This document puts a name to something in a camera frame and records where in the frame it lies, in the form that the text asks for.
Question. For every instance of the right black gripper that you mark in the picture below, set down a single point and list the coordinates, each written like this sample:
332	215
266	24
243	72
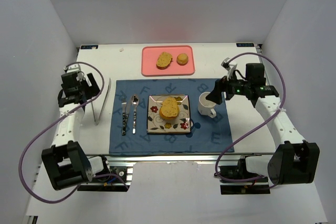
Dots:
223	89

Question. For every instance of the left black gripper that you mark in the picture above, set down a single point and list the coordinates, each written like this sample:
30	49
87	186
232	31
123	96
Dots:
87	84

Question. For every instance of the metal tongs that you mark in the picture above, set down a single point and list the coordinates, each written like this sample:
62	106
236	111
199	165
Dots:
97	119

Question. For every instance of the seeded bread slice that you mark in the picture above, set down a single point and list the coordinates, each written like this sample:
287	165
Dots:
164	60
170	103

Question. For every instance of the orange bagel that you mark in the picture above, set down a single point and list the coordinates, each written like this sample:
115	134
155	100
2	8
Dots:
168	114

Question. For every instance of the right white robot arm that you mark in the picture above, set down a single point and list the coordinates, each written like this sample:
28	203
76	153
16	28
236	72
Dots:
294	160

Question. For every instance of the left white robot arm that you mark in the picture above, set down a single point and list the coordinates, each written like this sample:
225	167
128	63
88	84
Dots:
65	161

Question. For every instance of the small bread roll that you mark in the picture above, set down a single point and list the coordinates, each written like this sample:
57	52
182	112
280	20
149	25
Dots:
182	59

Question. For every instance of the seeded bread slice on tray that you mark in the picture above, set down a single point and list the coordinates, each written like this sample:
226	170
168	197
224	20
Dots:
164	60

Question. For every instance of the white ceramic mug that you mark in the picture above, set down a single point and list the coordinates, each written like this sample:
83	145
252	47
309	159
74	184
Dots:
206	107

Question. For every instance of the floral square plate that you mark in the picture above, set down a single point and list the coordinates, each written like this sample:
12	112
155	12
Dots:
179	125

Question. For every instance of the blue lettered placemat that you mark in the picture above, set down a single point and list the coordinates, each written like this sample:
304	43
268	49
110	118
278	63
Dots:
208	135

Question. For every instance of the pink plastic tray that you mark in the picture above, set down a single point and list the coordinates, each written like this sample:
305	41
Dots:
150	54

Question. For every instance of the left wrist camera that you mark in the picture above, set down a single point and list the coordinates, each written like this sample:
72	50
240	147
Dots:
76	68

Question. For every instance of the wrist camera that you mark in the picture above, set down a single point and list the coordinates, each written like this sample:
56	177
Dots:
76	68
230	65

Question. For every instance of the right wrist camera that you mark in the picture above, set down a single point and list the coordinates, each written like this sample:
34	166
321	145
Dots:
230	65

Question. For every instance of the steel fork black handle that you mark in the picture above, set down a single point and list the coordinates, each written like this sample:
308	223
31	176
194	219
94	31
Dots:
124	105

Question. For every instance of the steel knife black handle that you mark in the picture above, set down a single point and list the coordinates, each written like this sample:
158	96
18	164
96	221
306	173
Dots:
129	103

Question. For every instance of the steel spoon black handle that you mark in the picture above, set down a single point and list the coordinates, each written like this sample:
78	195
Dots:
135	103

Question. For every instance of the aluminium table frame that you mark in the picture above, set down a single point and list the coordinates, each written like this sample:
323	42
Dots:
123	166

